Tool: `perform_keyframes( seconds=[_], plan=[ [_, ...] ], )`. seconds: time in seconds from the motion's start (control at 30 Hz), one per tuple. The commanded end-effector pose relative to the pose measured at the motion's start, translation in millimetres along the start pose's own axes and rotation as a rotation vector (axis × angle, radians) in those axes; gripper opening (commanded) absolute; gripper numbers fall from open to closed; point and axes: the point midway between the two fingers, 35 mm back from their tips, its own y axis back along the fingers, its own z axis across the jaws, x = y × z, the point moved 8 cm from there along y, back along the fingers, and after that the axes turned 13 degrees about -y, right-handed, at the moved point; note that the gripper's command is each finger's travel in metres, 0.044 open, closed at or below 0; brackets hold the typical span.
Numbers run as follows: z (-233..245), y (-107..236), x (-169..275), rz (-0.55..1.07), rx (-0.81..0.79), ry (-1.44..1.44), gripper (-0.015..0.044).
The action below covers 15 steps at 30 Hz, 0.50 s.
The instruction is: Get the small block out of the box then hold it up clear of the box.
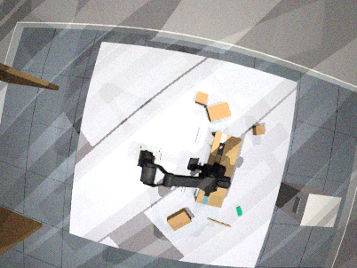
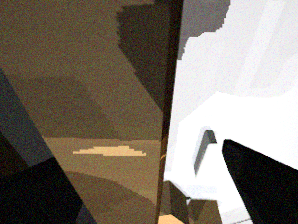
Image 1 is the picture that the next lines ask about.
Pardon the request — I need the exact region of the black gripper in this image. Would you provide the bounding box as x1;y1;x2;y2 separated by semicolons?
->
187;158;226;176

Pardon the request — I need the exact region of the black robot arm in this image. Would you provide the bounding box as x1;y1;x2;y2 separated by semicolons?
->
138;150;231;193

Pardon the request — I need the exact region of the tan rectangular block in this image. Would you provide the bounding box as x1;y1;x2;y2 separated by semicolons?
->
167;208;192;232
206;102;231;122

